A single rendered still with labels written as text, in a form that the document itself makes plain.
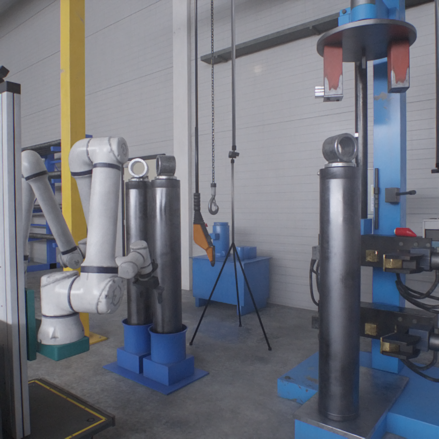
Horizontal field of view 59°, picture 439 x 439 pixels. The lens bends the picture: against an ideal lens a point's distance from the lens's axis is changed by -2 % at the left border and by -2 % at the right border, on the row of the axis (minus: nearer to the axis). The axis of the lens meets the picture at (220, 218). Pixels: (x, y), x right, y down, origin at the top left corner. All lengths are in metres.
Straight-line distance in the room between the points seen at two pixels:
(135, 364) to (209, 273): 1.98
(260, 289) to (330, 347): 2.76
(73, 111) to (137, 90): 3.35
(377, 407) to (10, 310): 1.94
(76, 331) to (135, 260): 0.43
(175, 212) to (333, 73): 1.39
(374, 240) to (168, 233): 1.39
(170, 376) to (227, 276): 1.99
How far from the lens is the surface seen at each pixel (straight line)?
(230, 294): 4.71
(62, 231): 2.21
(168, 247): 2.82
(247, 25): 5.86
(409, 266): 2.39
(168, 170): 2.86
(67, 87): 4.01
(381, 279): 2.94
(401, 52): 2.67
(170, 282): 2.86
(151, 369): 3.09
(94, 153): 1.75
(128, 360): 3.29
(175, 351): 2.98
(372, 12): 2.71
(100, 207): 1.67
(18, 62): 11.40
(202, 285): 4.97
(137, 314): 3.16
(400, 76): 2.62
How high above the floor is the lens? 1.28
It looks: 2 degrees down
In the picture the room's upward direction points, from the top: straight up
